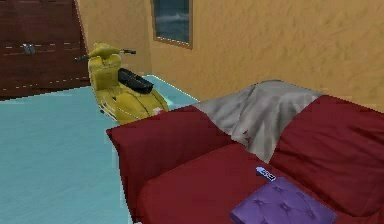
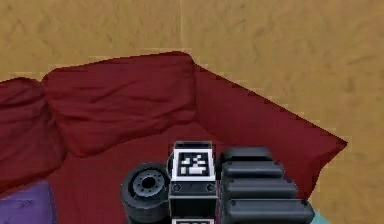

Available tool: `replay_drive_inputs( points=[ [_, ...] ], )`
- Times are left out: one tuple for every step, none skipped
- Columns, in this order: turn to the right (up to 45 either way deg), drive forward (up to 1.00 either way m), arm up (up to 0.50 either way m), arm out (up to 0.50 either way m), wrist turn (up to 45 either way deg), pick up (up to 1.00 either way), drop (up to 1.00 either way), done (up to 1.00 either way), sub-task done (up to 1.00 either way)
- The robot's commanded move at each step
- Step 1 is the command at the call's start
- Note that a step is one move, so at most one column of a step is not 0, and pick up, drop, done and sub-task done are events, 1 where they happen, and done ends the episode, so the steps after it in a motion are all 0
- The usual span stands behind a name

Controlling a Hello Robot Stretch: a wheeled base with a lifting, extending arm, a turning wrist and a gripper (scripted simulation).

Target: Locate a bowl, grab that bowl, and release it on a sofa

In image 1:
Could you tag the framed sea picture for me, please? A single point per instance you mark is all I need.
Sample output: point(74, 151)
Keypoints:
point(172, 20)

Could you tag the dark red sofa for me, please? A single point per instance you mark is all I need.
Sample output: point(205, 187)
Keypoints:
point(186, 173)

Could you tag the purple tufted cushion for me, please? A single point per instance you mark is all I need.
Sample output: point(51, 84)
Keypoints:
point(283, 205)

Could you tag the blue remote control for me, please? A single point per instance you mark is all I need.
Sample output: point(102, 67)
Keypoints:
point(265, 173)

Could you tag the yellow scooter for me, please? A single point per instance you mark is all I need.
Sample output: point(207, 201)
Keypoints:
point(123, 96)

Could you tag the dark wooden door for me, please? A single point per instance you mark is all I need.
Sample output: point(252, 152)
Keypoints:
point(40, 33)

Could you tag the grey blanket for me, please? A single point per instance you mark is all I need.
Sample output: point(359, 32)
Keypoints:
point(260, 113)

